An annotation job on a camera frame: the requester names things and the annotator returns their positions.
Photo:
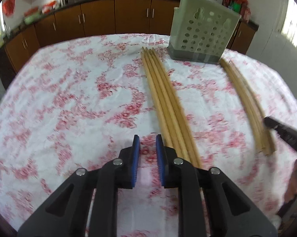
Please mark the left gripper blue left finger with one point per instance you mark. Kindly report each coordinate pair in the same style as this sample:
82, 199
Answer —
135, 159

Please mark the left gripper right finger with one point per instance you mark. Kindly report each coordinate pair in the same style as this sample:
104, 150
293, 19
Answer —
160, 158

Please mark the group chopstick five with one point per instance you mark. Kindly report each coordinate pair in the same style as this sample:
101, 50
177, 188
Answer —
257, 103

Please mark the group chopstick four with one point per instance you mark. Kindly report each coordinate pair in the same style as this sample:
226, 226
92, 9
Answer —
253, 102
193, 154

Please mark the group chopstick two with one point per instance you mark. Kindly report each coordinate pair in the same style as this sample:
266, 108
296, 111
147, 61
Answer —
244, 98
167, 107

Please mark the lower wooden kitchen cabinets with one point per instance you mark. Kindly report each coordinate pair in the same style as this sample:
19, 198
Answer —
240, 42

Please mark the person's right hand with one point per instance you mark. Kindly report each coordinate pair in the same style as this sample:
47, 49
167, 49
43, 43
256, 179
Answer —
292, 185

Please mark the pink floral tablecloth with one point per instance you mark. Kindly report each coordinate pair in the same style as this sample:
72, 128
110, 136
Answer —
78, 103

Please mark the green perforated utensil holder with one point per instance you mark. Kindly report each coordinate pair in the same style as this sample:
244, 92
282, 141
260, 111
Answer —
200, 31

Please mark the green container on counter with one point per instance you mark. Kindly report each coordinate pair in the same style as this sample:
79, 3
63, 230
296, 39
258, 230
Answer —
236, 6

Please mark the red white plastic bag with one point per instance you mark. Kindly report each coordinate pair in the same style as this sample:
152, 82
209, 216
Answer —
49, 6

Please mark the green plastic basin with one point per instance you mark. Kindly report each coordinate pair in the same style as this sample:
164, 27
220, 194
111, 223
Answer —
32, 18

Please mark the red plastic basin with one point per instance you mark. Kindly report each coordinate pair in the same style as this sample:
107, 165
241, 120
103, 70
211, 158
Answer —
31, 11

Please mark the red plastic bag hanging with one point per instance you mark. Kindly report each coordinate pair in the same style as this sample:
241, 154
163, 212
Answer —
8, 7

